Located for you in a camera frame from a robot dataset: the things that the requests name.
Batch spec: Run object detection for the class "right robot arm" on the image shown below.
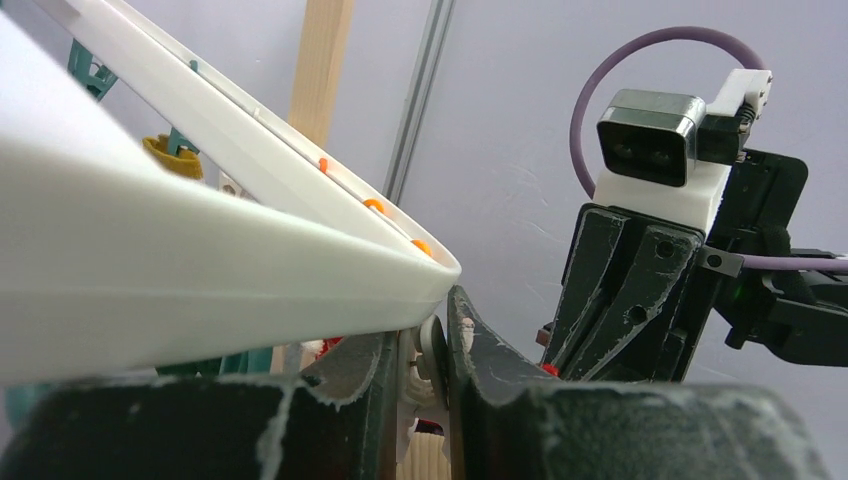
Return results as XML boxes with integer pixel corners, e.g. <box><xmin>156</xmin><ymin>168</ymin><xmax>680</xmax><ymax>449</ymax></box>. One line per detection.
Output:
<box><xmin>543</xmin><ymin>150</ymin><xmax>847</xmax><ymax>382</ymax></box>

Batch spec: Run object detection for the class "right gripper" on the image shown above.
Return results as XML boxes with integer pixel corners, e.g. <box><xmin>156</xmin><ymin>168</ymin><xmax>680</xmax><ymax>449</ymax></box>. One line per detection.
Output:
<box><xmin>543</xmin><ymin>150</ymin><xmax>810</xmax><ymax>382</ymax></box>

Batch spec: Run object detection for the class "teal clothespin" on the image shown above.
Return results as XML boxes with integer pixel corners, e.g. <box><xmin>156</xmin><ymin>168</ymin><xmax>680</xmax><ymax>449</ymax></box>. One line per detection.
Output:
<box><xmin>67</xmin><ymin>39</ymin><xmax>119</xmax><ymax>102</ymax></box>
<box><xmin>2</xmin><ymin>347</ymin><xmax>280</xmax><ymax>429</ymax></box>

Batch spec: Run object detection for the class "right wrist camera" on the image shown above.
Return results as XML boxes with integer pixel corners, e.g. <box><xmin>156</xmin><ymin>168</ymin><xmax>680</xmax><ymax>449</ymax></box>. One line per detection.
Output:
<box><xmin>592</xmin><ymin>68</ymin><xmax>775</xmax><ymax>234</ymax></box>

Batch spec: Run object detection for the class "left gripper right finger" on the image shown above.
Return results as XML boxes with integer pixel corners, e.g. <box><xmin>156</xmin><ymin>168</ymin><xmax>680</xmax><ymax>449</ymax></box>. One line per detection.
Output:
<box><xmin>446</xmin><ymin>286</ymin><xmax>829</xmax><ymax>479</ymax></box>

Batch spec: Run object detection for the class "green sock with yellow cuff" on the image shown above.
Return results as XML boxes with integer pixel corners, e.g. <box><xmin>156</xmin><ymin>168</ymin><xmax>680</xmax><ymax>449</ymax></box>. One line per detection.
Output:
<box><xmin>142</xmin><ymin>134</ymin><xmax>204</xmax><ymax>181</ymax></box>

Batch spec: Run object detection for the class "tan brown striped sock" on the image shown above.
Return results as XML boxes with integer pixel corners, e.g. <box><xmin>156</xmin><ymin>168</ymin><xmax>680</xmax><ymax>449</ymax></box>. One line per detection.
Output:
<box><xmin>396</xmin><ymin>432</ymin><xmax>452</xmax><ymax>480</ymax></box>

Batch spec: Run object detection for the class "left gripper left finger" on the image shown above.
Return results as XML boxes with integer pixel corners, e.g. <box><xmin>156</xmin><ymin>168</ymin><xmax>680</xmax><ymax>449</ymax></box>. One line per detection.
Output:
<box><xmin>1</xmin><ymin>333</ymin><xmax>398</xmax><ymax>479</ymax></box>

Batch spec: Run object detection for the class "wooden hanger stand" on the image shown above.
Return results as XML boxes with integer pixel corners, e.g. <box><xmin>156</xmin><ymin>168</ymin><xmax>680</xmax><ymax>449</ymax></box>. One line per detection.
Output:
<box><xmin>268</xmin><ymin>0</ymin><xmax>359</xmax><ymax>376</ymax></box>

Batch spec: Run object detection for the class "white clip hanger frame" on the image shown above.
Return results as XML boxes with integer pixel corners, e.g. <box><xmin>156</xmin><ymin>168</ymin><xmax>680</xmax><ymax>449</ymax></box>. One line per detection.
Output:
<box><xmin>1</xmin><ymin>1</ymin><xmax>461</xmax><ymax>384</ymax></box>

